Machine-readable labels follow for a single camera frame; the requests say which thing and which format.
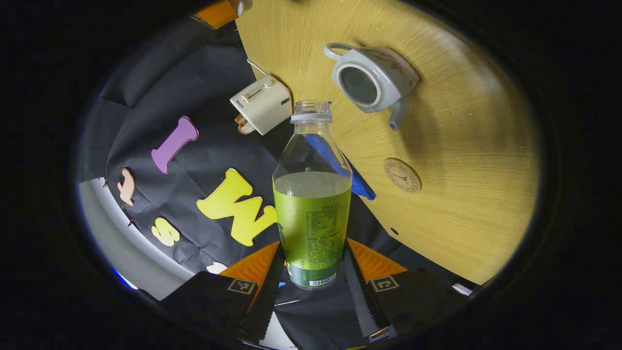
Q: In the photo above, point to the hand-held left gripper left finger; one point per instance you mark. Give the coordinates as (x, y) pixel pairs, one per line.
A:
(265, 304)

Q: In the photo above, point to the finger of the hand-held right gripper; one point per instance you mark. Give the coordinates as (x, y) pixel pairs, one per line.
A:
(216, 13)

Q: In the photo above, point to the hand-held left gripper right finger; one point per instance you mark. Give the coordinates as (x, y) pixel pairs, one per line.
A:
(362, 306)

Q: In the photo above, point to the white teacup lid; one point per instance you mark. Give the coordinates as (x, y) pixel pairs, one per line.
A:
(242, 6)

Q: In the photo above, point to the green label water bottle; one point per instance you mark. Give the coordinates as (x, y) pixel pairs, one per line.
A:
(311, 228)

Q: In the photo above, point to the round cork coaster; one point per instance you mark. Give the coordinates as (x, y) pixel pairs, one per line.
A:
(402, 175)

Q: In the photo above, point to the white ceramic teacup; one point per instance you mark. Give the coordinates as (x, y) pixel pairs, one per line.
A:
(388, 73)

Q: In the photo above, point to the white toaster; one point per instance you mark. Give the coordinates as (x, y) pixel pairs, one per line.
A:
(265, 102)

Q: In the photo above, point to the white side table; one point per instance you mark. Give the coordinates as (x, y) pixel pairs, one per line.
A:
(461, 289)

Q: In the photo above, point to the bread slice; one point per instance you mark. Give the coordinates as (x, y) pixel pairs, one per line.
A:
(244, 126)

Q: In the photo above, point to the blue towel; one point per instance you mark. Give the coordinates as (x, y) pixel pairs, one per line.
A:
(362, 187)

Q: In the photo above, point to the black backdrop cloth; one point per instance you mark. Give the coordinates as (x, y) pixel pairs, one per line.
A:
(194, 194)

